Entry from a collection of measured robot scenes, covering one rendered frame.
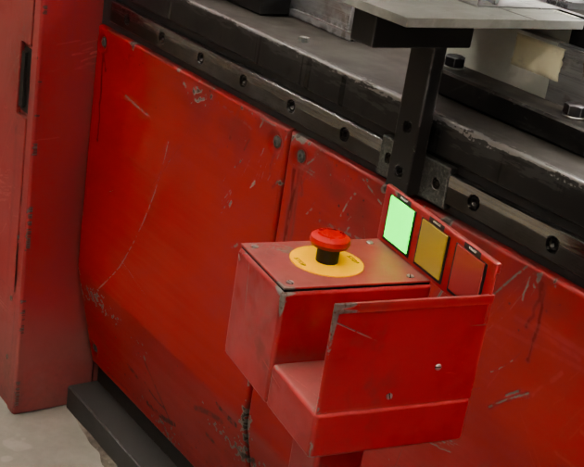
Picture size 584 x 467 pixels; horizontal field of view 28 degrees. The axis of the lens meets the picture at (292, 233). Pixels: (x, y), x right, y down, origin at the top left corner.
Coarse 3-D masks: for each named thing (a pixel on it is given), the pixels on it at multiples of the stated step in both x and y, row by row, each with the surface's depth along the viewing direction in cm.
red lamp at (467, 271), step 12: (456, 252) 106; (468, 252) 104; (456, 264) 106; (468, 264) 104; (480, 264) 103; (456, 276) 106; (468, 276) 104; (480, 276) 103; (456, 288) 106; (468, 288) 105
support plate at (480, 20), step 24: (336, 0) 124; (360, 0) 121; (384, 0) 123; (408, 0) 125; (432, 0) 128; (456, 0) 131; (408, 24) 116; (432, 24) 118; (456, 24) 120; (480, 24) 122; (504, 24) 124; (528, 24) 126; (552, 24) 128; (576, 24) 130
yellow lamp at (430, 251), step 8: (424, 224) 111; (424, 232) 111; (432, 232) 110; (440, 232) 108; (424, 240) 111; (432, 240) 110; (440, 240) 108; (416, 248) 112; (424, 248) 111; (432, 248) 110; (440, 248) 108; (416, 256) 112; (424, 256) 111; (432, 256) 110; (440, 256) 108; (424, 264) 111; (432, 264) 110; (440, 264) 108; (432, 272) 110
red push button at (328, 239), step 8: (312, 232) 111; (320, 232) 110; (328, 232) 110; (336, 232) 111; (312, 240) 110; (320, 240) 109; (328, 240) 109; (336, 240) 109; (344, 240) 110; (320, 248) 109; (328, 248) 109; (336, 248) 109; (344, 248) 109; (320, 256) 110; (328, 256) 110; (336, 256) 110; (328, 264) 110
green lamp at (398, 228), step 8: (392, 200) 116; (392, 208) 116; (400, 208) 115; (408, 208) 113; (392, 216) 116; (400, 216) 115; (408, 216) 113; (392, 224) 116; (400, 224) 115; (408, 224) 113; (392, 232) 116; (400, 232) 115; (408, 232) 113; (392, 240) 116; (400, 240) 115; (408, 240) 114; (400, 248) 115
